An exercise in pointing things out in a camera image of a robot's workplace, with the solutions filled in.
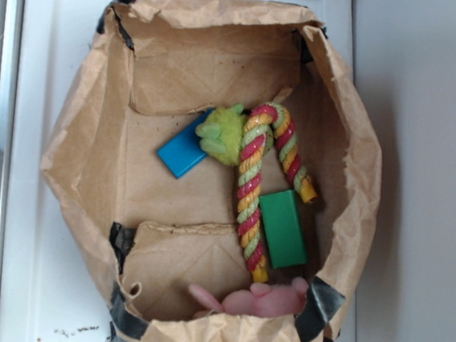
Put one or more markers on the green plush animal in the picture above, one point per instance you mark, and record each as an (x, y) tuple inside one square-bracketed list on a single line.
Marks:
[(220, 135)]

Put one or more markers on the pink plush animal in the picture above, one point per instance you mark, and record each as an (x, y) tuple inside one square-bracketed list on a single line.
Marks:
[(260, 300)]

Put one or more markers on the blue rectangular block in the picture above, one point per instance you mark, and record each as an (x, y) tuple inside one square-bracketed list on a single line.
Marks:
[(182, 152)]

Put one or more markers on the green rectangular block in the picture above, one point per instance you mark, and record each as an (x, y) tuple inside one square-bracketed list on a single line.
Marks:
[(283, 229)]

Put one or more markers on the brown paper bag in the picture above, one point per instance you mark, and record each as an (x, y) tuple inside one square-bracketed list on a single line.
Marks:
[(154, 67)]

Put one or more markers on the white plastic tray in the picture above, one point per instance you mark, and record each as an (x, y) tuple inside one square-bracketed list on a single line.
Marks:
[(46, 294)]

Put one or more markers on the multicolour twisted rope toy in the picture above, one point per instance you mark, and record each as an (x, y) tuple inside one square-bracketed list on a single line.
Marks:
[(269, 124)]

